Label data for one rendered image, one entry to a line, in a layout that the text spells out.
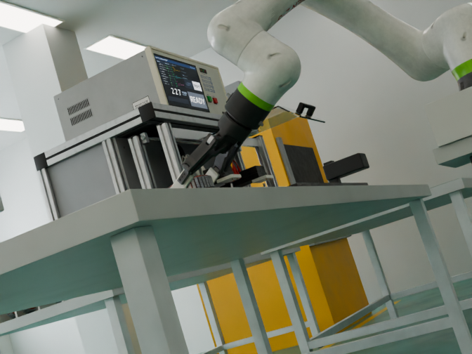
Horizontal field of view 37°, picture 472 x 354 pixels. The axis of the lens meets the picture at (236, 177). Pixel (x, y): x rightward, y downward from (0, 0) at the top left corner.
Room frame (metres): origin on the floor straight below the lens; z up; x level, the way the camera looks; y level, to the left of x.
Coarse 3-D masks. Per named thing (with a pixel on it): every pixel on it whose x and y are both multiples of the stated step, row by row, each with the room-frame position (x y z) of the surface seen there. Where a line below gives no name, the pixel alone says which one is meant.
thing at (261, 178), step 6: (252, 168) 2.22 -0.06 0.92; (258, 168) 2.23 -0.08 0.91; (246, 174) 2.23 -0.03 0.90; (252, 174) 2.22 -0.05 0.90; (258, 174) 2.22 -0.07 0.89; (264, 174) 2.26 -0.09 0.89; (240, 180) 2.24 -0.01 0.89; (246, 180) 2.23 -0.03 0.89; (252, 180) 2.23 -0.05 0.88; (258, 180) 2.22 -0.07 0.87; (264, 180) 2.25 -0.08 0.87; (222, 186) 2.27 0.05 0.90; (228, 186) 2.26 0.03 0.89; (234, 186) 2.25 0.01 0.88; (240, 186) 2.29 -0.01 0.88
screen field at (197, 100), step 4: (188, 92) 2.13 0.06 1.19; (192, 96) 2.14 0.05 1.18; (196, 96) 2.17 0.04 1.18; (200, 96) 2.19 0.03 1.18; (192, 100) 2.14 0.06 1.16; (196, 100) 2.16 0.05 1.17; (200, 100) 2.18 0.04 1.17; (204, 100) 2.21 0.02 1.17; (192, 104) 2.13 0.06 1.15; (196, 104) 2.15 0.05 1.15; (200, 104) 2.18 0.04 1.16; (204, 104) 2.20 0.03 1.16; (204, 108) 2.20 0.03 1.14
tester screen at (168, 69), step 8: (160, 64) 2.01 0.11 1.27; (168, 64) 2.06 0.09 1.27; (176, 64) 2.11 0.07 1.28; (160, 72) 2.00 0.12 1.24; (168, 72) 2.04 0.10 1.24; (176, 72) 2.09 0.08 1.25; (184, 72) 2.14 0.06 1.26; (192, 72) 2.19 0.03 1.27; (168, 80) 2.03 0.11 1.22; (176, 80) 2.08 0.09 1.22; (192, 80) 2.18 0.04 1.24; (168, 88) 2.02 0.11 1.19; (184, 88) 2.11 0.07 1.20; (176, 96) 2.05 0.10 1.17; (184, 96) 2.09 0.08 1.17; (176, 104) 2.04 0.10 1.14; (184, 104) 2.08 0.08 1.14
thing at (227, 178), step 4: (204, 172) 2.02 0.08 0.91; (224, 172) 2.00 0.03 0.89; (228, 172) 2.02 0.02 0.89; (232, 172) 2.05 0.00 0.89; (220, 176) 2.00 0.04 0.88; (224, 176) 1.99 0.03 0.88; (228, 176) 1.99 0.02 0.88; (232, 176) 1.99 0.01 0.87; (236, 176) 2.01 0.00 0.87; (240, 176) 2.04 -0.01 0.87; (216, 180) 2.01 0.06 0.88; (220, 180) 2.00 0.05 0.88; (224, 180) 2.00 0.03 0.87; (228, 180) 2.02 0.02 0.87; (232, 180) 2.04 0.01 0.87
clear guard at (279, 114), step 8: (272, 112) 2.18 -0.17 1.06; (280, 112) 2.22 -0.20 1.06; (288, 112) 2.25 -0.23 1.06; (296, 112) 2.17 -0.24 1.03; (304, 112) 2.31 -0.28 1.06; (264, 120) 2.25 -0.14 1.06; (272, 120) 2.29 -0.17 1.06; (280, 120) 2.33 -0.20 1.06; (288, 120) 2.37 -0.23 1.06; (320, 120) 2.28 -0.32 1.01; (264, 128) 2.37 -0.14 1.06; (248, 136) 2.43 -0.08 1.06
